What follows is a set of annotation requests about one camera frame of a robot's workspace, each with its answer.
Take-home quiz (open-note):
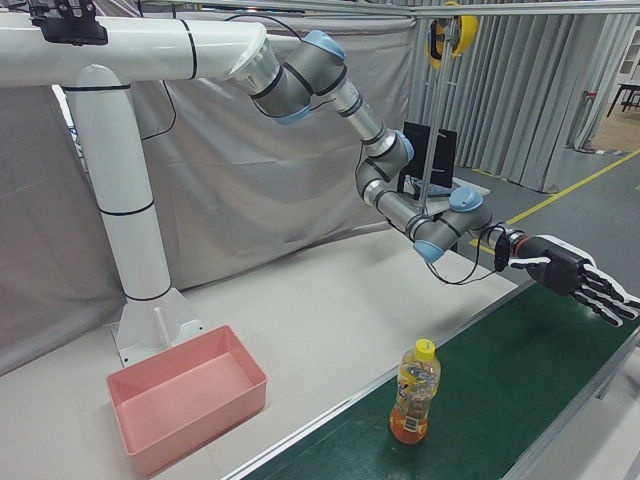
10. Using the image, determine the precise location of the aluminium frame post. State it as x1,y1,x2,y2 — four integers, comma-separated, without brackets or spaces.
409,0,640,217

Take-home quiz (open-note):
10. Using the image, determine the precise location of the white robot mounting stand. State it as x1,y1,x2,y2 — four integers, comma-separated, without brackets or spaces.
0,14,269,372

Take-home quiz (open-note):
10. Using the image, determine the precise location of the white side desk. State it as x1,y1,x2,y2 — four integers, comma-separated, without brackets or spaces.
399,178,492,222

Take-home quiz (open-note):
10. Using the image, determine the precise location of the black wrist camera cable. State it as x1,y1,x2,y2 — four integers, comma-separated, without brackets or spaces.
423,227,503,287

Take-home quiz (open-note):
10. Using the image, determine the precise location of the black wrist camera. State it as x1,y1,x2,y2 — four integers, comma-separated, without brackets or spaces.
493,236,512,273

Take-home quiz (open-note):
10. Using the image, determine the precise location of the tall black monitor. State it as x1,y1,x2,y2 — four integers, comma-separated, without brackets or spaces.
398,121,433,194

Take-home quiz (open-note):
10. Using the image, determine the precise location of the grey fabric backdrop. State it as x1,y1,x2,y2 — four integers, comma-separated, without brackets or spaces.
0,0,427,379

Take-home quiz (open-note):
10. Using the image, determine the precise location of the orange juice bottle yellow cap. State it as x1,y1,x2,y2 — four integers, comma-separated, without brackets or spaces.
388,338,443,446

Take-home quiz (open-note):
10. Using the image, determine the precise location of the pink plastic basket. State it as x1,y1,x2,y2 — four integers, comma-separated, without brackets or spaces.
106,324,269,478

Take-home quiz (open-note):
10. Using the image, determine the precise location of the green conveyor belt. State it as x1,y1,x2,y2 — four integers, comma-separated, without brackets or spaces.
219,277,640,480

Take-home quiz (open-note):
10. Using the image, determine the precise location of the yellow cable reel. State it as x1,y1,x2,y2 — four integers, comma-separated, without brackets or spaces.
424,13,479,72

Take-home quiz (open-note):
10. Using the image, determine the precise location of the small black monitor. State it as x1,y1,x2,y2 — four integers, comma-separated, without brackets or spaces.
430,128,458,191

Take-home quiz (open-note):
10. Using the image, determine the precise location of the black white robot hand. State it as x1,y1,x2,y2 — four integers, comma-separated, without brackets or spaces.
508,234,640,329

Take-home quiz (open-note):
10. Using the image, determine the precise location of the grey pleated curtain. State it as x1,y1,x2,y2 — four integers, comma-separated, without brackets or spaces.
414,12,632,195

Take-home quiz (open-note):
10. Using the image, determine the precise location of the dark wooden table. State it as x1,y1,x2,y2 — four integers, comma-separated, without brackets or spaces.
606,82,640,119

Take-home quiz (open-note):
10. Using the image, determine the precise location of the black cable on stand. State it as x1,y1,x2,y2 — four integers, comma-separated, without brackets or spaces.
132,13,307,142

